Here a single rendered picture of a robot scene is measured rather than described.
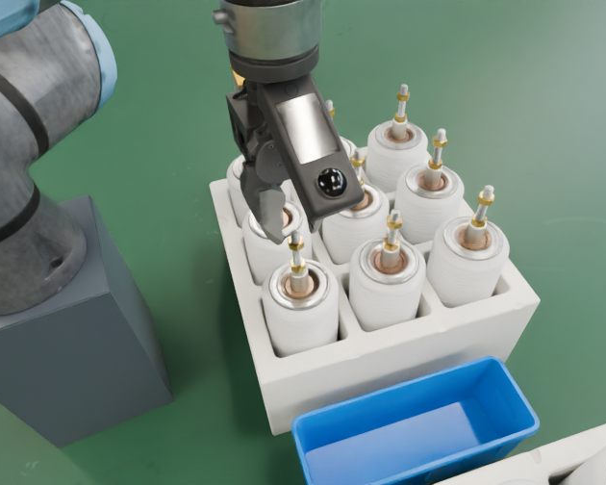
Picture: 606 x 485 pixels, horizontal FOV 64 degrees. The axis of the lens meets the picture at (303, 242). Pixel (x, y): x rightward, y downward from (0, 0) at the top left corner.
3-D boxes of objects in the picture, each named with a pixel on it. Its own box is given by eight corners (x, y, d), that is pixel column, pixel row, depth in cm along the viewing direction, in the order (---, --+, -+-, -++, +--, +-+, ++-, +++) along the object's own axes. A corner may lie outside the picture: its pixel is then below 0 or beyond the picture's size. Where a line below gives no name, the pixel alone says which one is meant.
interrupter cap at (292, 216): (303, 201, 69) (303, 197, 69) (302, 241, 64) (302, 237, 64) (251, 202, 70) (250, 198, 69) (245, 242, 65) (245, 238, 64)
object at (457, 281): (468, 287, 80) (496, 210, 66) (487, 338, 73) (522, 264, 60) (411, 292, 80) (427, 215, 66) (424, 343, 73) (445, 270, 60)
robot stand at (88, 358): (58, 449, 72) (-67, 352, 50) (49, 351, 83) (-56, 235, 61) (175, 401, 76) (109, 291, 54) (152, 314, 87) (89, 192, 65)
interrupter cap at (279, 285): (273, 317, 57) (272, 314, 56) (265, 268, 62) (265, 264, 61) (336, 306, 57) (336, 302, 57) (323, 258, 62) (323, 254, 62)
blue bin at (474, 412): (315, 530, 64) (314, 509, 55) (293, 448, 71) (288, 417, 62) (517, 459, 68) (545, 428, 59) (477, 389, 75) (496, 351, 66)
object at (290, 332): (278, 391, 69) (265, 324, 56) (269, 334, 76) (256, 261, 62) (343, 378, 70) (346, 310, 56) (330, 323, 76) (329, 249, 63)
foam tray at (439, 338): (272, 437, 72) (259, 384, 58) (225, 248, 97) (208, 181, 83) (505, 363, 78) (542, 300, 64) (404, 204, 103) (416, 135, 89)
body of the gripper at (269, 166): (301, 126, 51) (294, 9, 41) (336, 174, 45) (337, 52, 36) (232, 145, 49) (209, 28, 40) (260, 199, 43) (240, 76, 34)
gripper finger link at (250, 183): (283, 206, 49) (289, 133, 43) (290, 216, 48) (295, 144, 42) (239, 215, 48) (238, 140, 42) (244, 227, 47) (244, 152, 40)
